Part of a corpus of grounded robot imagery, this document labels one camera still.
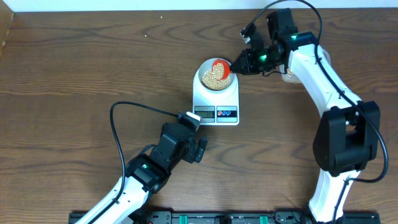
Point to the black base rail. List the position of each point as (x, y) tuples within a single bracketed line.
[(278, 216)]

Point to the clear plastic container of beans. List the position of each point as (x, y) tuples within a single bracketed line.
[(290, 77)]

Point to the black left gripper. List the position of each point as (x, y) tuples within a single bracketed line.
[(196, 151)]

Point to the grey round bowl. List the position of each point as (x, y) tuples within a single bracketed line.
[(208, 80)]

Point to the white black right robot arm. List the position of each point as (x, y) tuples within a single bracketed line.
[(348, 132)]

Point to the red measuring scoop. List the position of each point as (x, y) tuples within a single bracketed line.
[(220, 69)]

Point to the white digital kitchen scale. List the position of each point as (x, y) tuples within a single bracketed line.
[(216, 108)]

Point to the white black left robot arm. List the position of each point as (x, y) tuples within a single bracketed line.
[(146, 174)]

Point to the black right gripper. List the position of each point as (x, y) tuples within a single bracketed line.
[(249, 68)]

